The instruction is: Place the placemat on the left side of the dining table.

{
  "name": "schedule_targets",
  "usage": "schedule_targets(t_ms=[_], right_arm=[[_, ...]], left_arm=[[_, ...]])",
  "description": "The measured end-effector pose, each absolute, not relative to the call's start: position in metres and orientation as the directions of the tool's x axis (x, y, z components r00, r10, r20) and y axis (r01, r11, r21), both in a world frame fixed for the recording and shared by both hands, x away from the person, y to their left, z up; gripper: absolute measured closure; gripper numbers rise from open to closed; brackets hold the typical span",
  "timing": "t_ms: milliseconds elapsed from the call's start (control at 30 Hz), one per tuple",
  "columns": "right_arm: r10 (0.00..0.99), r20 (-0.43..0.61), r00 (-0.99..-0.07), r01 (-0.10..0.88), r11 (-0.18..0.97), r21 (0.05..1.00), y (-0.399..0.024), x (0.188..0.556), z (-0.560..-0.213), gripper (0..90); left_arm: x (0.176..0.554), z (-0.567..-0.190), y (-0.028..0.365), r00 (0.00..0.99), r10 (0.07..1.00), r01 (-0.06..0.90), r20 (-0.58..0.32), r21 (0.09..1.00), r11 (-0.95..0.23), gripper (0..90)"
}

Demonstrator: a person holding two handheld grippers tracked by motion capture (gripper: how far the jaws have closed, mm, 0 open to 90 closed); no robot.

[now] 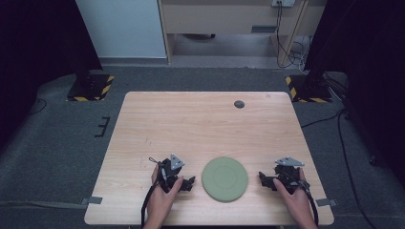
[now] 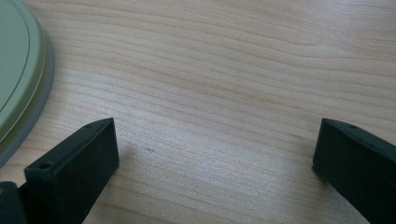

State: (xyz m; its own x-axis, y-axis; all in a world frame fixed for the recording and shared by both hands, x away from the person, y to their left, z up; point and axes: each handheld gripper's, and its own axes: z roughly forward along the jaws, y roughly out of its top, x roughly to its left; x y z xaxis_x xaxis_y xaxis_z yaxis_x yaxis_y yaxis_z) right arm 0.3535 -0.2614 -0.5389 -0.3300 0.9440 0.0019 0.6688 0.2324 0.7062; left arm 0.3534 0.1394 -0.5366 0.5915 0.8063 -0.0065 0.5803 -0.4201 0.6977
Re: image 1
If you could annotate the grey power strip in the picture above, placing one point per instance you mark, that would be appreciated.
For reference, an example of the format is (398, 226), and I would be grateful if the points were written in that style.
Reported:
(282, 2)

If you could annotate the person's left hand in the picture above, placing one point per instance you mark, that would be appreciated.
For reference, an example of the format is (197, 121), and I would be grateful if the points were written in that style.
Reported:
(159, 203)

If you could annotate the black stand base striped edge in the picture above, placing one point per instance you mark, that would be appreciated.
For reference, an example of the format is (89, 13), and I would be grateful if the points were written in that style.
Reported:
(90, 87)
(307, 90)

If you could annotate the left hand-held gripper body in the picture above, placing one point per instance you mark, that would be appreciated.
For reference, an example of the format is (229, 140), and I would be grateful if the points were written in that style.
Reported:
(168, 173)

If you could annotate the dark round table grommet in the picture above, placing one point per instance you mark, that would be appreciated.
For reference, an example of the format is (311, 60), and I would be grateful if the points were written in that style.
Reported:
(239, 104)

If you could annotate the green round plate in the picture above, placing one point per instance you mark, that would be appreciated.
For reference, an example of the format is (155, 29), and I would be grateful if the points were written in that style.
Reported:
(224, 179)

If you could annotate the person's right hand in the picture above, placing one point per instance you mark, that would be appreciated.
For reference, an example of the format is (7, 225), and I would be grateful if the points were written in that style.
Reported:
(297, 203)

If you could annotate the white panel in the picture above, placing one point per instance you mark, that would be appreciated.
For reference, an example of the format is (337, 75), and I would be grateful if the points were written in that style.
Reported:
(121, 28)

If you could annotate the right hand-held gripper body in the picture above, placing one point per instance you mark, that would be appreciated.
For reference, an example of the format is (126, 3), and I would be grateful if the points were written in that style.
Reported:
(288, 175)

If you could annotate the dark curtain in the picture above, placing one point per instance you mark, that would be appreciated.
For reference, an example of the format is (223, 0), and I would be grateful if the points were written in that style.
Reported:
(366, 47)
(38, 47)

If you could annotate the grey tape tab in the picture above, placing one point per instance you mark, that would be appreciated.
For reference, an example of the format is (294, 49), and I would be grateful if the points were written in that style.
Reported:
(93, 200)
(326, 202)

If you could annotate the grey desk label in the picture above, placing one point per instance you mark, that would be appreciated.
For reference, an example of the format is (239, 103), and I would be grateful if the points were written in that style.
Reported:
(263, 29)

